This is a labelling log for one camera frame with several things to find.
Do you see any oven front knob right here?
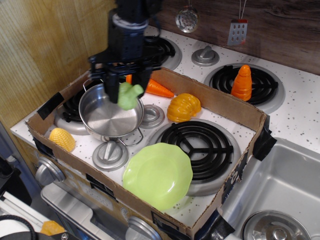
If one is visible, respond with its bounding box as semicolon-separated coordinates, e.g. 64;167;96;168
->
125;216;162;240

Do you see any hanging metal spatula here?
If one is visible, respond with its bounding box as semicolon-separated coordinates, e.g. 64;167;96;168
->
227;0;248;46

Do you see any back left black burner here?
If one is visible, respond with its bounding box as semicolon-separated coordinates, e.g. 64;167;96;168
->
144;36;182;71

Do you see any cardboard fence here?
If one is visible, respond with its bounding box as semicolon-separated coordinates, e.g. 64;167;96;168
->
26;68;270;240

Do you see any orange toy carrot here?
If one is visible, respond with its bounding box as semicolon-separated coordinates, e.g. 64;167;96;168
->
125;74;175;98

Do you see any small steel pan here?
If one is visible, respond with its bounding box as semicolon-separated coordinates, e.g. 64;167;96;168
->
78;79;144;147

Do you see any sink drain strainer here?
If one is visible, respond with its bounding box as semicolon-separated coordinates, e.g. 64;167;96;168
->
241;210;311;240

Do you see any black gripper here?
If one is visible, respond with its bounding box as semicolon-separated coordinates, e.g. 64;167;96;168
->
88;21;162;104

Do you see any silver stove knob front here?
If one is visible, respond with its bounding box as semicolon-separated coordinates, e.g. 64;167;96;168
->
92;140;129;172

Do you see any silver stove knob back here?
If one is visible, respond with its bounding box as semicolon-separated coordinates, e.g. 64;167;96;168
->
191;46;220;67

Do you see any yellow toy corn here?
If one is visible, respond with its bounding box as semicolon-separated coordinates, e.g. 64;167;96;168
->
49;127;76;152

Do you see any oven knob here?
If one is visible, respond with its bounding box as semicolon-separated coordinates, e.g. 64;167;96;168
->
35;156;66;186
125;216;162;240

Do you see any black burner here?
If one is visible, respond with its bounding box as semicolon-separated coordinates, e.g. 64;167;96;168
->
149;119;241;197
54;89;89;136
144;36;182;71
204;63;285;114

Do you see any front right black burner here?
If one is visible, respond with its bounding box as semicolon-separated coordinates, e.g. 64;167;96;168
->
149;119;241;197

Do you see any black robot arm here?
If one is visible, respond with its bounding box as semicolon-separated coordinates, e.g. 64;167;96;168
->
88;0;164;103

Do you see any green toy broccoli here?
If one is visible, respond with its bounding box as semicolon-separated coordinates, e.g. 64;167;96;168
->
117;82;144;111

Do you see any hanging metal strainer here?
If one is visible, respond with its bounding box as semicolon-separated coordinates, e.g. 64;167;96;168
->
175;0;200;34

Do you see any front left black burner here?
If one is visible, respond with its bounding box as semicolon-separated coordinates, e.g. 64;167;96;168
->
54;89;89;136

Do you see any light green plastic plate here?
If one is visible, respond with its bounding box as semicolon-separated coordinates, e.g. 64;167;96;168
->
122;142;193;211

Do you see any oven front knob left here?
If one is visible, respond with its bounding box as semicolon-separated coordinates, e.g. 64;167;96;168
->
35;156;66;186

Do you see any orange swirl cone toy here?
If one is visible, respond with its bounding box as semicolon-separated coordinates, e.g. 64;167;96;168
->
231;64;253;101

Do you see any silver sink basin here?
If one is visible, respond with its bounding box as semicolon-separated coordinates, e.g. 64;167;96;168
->
222;138;320;240

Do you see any silver stove knob middle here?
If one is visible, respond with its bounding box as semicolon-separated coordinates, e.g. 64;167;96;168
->
140;104;165;129

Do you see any back right black burner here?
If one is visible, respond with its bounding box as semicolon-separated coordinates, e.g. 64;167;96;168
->
204;63;285;114

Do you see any black cable bottom left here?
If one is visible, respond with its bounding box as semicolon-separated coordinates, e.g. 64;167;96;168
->
0;214;38;240

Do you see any silver stove knob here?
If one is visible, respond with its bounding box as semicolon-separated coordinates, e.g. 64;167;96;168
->
191;46;220;67
140;104;165;129
92;140;129;172

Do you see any orange toy pumpkin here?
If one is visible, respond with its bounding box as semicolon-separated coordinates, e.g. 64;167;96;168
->
166;93;202;123

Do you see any oven door handle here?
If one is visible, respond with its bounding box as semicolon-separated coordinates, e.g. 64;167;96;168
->
41;183;127;240

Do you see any yellow toy bottom left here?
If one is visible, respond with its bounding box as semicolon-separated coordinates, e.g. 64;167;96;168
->
40;220;66;236

